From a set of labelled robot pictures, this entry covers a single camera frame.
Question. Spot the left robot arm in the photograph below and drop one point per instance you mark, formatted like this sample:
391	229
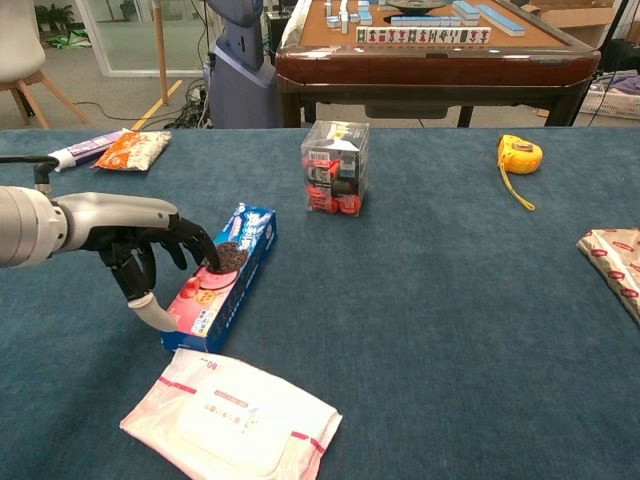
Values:
27	227

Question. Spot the white purple toothpaste tube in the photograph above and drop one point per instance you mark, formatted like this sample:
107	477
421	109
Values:
87	147

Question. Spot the cardboard box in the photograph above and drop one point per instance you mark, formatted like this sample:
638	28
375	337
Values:
575	17

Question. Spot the white plastic basket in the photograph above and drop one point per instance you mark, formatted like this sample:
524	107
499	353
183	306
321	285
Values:
610	102

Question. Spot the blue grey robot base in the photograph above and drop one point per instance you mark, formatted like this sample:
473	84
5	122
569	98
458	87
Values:
240	75

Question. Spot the white wet wipes pack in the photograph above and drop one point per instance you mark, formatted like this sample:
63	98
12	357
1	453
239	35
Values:
235	420

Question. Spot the orange white snack bag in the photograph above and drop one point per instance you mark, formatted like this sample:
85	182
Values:
132	149

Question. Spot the yellow tape measure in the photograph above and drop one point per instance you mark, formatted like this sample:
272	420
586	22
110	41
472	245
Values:
520	154

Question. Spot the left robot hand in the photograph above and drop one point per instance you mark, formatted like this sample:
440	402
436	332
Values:
120	220

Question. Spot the wooden pole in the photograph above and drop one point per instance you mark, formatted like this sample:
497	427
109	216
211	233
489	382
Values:
160	50

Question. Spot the clear box of red items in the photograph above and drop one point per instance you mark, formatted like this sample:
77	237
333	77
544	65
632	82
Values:
334	172

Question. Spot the beige red printed bag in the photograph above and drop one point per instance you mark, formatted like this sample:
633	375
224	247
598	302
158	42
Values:
616	265

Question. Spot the white chair with wooden legs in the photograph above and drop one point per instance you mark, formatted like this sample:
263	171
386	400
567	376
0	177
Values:
22	55

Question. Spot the row of upright mahjong tiles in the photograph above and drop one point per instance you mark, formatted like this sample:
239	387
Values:
423	35

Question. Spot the brown mahjong table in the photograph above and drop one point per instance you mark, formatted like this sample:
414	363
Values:
435	65

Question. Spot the blue cookie box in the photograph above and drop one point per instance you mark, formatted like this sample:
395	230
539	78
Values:
225	277

